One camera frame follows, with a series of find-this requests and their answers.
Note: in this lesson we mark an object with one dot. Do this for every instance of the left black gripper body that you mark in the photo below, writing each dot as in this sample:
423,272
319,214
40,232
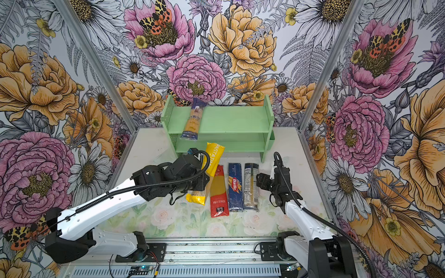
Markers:
195,185

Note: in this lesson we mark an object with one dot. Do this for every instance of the yellow spaghetti pack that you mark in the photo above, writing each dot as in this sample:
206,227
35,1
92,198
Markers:
215,152

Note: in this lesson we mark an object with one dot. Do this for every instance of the blue Don Reggio spaghetti pack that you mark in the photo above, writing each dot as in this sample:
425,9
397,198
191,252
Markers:
192,126

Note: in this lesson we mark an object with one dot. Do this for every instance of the blue Barilla spaghetti box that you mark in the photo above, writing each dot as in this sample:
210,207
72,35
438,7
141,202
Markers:
235,188

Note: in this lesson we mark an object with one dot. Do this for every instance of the red spaghetti pack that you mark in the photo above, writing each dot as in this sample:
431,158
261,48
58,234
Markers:
218,195

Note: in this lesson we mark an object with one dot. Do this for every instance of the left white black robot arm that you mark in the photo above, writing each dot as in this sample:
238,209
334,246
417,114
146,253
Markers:
74,232

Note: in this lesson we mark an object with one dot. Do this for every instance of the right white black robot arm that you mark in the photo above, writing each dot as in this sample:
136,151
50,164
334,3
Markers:
319,246

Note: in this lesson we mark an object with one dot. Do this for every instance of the clear Ankara spaghetti pack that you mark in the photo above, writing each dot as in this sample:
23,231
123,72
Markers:
250,188

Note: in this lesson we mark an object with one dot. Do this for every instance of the green wooden two-tier shelf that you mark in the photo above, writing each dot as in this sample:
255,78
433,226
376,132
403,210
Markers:
239,129

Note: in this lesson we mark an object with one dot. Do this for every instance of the green circuit board right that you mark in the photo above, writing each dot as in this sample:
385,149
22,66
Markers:
296,267

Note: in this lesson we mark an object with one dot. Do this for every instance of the green circuit board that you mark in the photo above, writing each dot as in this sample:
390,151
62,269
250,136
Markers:
144,271
296,267

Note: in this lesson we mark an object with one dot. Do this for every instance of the green circuit board left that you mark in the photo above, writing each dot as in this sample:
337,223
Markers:
144,271

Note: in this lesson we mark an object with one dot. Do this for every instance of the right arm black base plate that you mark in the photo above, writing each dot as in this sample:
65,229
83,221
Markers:
271,252

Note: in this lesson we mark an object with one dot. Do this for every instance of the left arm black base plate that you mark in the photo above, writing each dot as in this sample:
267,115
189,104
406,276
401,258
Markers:
153,252

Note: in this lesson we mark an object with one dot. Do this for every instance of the aluminium front rail frame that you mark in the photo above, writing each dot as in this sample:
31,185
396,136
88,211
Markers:
211,251

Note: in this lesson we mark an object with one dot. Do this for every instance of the right aluminium corner post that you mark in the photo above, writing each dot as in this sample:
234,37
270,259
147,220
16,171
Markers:
347,27

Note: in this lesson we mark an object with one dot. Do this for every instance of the aluminium corner post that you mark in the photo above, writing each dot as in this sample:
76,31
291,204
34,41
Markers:
347,27
88,48

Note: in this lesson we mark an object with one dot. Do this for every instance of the left aluminium corner post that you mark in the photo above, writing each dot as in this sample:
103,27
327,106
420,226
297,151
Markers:
88,48

